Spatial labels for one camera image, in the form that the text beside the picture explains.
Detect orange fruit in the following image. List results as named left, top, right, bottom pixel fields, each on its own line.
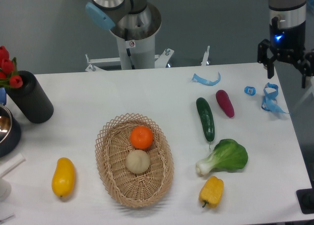
left=130, top=126, right=154, bottom=150

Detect small blue tape roll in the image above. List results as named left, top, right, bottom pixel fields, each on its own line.
left=244, top=86, right=256, bottom=96

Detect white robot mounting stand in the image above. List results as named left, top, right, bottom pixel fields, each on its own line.
left=84, top=35, right=211, bottom=73

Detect black cylindrical vase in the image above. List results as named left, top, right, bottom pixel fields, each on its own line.
left=5, top=71, right=54, bottom=124

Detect green bok choy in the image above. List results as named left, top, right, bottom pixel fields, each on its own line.
left=195, top=139, right=248, bottom=176

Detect dark green cucumber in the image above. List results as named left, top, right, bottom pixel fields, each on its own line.
left=196, top=97, right=215, bottom=149

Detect yellow mango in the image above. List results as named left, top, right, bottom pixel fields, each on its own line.
left=52, top=157, right=76, bottom=198

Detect white lamp stand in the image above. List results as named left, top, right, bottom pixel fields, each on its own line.
left=0, top=152, right=26, bottom=202

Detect red artificial tulips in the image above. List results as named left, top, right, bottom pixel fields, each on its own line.
left=0, top=46, right=23, bottom=89

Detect yellow bell pepper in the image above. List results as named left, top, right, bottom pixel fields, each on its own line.
left=199, top=176, right=224, bottom=208

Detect purple sweet potato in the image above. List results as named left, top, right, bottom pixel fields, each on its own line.
left=215, top=90, right=235, bottom=118

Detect black device at edge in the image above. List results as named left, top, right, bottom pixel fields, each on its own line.
left=296, top=188, right=314, bottom=214

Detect blue curved tape strip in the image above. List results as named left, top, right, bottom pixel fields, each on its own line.
left=191, top=72, right=221, bottom=86

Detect white steamed bun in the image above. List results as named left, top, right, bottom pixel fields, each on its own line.
left=125, top=150, right=151, bottom=174

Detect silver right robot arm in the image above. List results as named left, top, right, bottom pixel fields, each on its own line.
left=257, top=0, right=314, bottom=88

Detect woven wicker basket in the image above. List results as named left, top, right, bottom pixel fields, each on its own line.
left=95, top=113, right=174, bottom=208

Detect dark metal bowl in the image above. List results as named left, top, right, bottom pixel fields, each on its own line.
left=0, top=104, right=22, bottom=157

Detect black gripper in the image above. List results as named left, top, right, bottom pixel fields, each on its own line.
left=257, top=24, right=314, bottom=89

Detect blue tangled tape strip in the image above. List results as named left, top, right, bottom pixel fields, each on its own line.
left=261, top=82, right=288, bottom=114

